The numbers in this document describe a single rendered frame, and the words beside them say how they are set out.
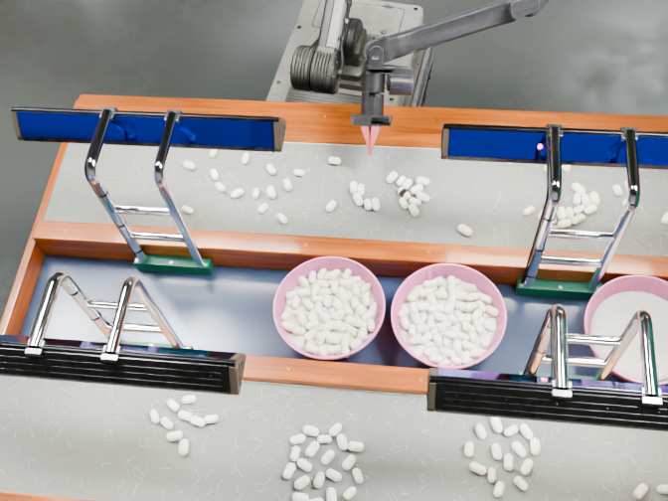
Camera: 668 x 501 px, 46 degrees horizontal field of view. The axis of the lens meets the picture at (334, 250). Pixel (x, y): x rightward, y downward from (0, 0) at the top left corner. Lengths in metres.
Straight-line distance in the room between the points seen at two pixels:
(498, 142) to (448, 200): 0.37
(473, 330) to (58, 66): 2.35
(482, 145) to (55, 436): 1.15
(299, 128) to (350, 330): 0.60
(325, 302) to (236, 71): 1.66
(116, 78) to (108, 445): 1.96
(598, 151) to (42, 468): 1.39
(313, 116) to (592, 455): 1.11
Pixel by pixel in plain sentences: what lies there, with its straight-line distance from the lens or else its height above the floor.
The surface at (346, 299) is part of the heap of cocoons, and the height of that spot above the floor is 0.74.
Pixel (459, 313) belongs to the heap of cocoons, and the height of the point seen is 0.73.
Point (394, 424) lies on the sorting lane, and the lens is 1.77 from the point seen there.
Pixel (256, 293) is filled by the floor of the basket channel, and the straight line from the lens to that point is 1.99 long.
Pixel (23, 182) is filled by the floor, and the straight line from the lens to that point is 3.29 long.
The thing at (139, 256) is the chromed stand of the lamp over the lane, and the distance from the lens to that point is 2.03.
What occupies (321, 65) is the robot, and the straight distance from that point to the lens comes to 2.24.
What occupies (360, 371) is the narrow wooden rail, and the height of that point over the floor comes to 0.76.
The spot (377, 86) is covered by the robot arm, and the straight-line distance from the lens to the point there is 1.97.
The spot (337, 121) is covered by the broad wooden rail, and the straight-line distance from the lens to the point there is 2.13.
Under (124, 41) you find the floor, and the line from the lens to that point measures 3.60.
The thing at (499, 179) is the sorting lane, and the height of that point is 0.74.
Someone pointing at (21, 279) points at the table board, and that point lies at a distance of 2.13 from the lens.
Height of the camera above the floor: 2.44
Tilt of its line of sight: 61 degrees down
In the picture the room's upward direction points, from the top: 9 degrees counter-clockwise
